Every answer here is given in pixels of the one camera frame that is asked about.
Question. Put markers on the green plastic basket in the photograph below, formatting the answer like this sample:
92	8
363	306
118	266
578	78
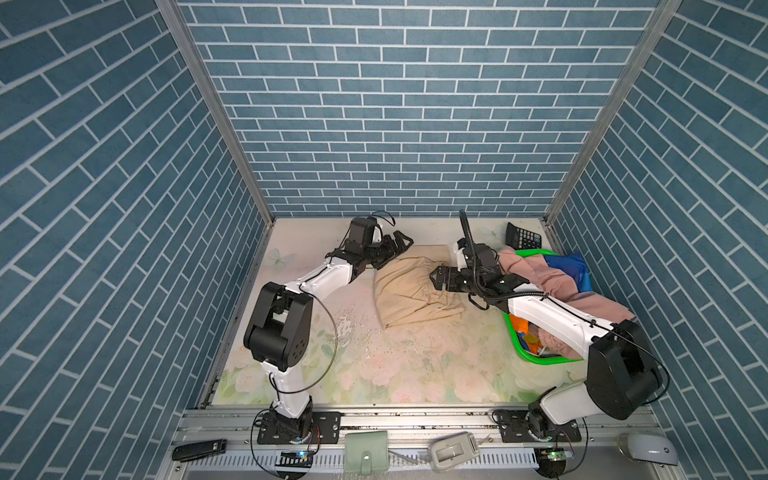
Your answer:
553	274

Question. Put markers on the black remote control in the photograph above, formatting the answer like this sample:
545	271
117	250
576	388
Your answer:
198	450

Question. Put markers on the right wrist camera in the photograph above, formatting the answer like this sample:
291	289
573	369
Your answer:
476	255

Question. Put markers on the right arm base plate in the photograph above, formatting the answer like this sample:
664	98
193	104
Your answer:
519	426

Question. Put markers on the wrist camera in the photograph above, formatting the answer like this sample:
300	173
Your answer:
365	231
476	255

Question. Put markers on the pink shorts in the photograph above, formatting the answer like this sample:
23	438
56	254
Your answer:
561	317

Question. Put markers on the black calculator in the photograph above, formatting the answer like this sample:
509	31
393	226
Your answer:
521	239

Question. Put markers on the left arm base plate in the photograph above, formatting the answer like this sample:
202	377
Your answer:
327	426

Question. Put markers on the left circuit board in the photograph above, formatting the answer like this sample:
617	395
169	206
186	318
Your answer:
294	465

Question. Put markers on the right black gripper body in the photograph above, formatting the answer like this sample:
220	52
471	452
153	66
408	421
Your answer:
461	281

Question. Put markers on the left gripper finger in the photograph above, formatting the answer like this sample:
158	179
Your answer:
388	252
399	240

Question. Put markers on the colourful patterned shorts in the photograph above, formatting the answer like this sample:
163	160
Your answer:
526	335

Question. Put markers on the circuit board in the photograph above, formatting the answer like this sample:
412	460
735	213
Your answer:
551	462
294	465

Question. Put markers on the light green wallet pouch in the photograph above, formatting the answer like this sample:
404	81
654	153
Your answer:
366	453

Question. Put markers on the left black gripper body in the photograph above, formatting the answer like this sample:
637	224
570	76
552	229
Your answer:
373	253

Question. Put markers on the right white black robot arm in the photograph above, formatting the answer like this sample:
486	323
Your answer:
622	374

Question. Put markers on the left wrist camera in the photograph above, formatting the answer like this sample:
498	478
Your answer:
365	231

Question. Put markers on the white computer mouse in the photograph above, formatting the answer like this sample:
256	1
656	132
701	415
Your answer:
649	448

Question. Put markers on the beige drawstring shorts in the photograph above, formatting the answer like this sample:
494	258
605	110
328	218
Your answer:
404	293

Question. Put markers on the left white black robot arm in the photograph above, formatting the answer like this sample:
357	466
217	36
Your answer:
278	331

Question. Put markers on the right circuit board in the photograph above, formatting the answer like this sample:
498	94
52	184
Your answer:
551	462

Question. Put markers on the grey stapler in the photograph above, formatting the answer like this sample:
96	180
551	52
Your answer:
448	452

